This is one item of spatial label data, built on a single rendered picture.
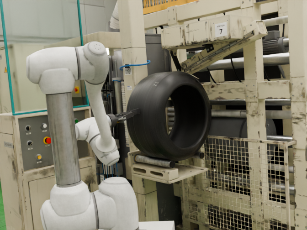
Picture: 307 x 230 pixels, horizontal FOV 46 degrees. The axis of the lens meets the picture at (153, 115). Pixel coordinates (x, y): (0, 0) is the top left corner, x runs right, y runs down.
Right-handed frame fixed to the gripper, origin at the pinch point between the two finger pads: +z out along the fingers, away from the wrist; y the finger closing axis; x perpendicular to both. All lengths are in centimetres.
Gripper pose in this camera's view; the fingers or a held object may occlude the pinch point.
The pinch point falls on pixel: (134, 112)
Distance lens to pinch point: 216.8
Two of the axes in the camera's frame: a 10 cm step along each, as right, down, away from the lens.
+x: 1.8, 9.6, 2.0
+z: 7.2, -2.7, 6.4
